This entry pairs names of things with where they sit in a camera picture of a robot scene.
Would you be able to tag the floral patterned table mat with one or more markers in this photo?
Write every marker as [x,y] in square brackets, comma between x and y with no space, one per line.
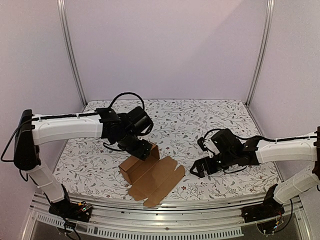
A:
[86,167]

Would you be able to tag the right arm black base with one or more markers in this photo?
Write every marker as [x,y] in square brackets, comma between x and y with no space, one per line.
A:
[263,210]

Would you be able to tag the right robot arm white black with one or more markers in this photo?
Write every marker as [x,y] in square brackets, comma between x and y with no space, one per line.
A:
[227,149]

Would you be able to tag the brown cardboard box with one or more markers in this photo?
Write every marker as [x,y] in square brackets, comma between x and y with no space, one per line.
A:
[152,179]

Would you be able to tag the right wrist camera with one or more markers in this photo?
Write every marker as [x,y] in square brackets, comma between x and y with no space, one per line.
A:
[207,145]

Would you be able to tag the aluminium corner post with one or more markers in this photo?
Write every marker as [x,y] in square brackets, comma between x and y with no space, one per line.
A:
[62,10]
[262,51]

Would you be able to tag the aluminium front rail frame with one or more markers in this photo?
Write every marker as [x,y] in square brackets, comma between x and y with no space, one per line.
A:
[211,219]

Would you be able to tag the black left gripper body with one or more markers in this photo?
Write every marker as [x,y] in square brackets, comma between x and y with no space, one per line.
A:
[129,145]

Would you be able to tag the left aluminium corner post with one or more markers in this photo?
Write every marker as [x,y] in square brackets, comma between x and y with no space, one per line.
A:
[62,10]

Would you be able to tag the right aluminium corner post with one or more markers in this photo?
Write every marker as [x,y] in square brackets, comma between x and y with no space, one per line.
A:
[262,51]

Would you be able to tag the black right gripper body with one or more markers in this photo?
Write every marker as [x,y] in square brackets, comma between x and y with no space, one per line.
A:
[210,166]

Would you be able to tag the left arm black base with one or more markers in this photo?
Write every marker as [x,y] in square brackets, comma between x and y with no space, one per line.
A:
[66,209]

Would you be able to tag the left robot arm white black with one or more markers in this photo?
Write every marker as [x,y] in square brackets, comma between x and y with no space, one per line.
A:
[124,129]

